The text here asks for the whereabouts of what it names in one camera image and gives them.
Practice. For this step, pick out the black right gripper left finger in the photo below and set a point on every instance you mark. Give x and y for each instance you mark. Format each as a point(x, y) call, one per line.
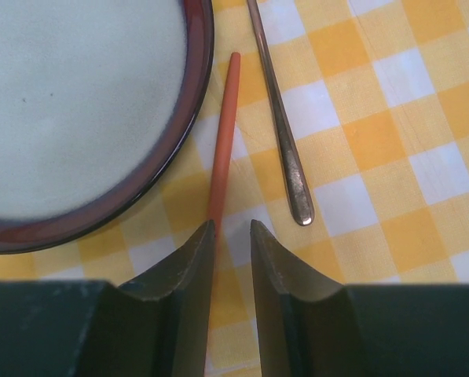
point(153, 325)

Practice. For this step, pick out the red rimmed cream plate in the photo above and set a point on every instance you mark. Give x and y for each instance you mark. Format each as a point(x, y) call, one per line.
point(96, 99)

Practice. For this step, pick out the copper spoon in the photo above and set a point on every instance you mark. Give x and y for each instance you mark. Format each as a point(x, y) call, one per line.
point(298, 192)

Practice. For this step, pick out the orange chopsticks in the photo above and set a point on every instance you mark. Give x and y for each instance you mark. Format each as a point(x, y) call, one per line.
point(226, 129)

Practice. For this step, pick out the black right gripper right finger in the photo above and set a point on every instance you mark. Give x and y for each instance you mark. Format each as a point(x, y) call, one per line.
point(311, 325)

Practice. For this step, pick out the yellow white checkered cloth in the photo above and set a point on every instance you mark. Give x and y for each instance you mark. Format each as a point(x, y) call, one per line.
point(377, 96)

